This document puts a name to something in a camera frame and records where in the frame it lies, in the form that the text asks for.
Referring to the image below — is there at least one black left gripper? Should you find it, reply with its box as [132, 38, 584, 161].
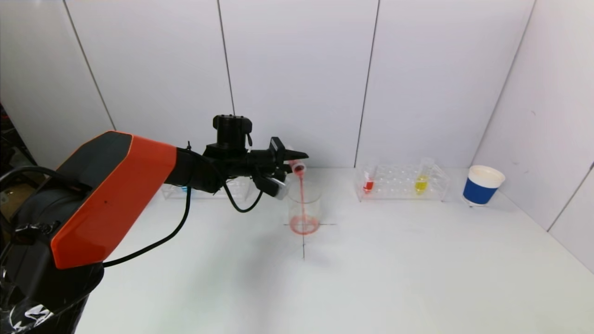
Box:
[247, 136, 309, 178]

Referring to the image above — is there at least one clear glass beaker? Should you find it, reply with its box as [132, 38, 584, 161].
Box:
[287, 182, 323, 236]

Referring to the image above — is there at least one clear acrylic test tube rack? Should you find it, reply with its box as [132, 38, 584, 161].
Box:
[354, 163, 452, 203]
[161, 178, 254, 201]

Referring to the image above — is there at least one test tube with red pigment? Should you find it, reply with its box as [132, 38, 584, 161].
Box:
[362, 158, 379, 194]

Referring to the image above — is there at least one test tube with yellow pigment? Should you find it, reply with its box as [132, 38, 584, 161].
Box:
[414, 156, 435, 195]

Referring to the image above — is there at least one white paper cup blue sleeve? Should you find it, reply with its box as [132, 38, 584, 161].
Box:
[462, 165, 506, 207]

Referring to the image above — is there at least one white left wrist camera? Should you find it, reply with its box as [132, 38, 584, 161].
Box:
[265, 179, 290, 201]

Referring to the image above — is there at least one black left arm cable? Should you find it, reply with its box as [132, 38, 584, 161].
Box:
[102, 141, 265, 269]

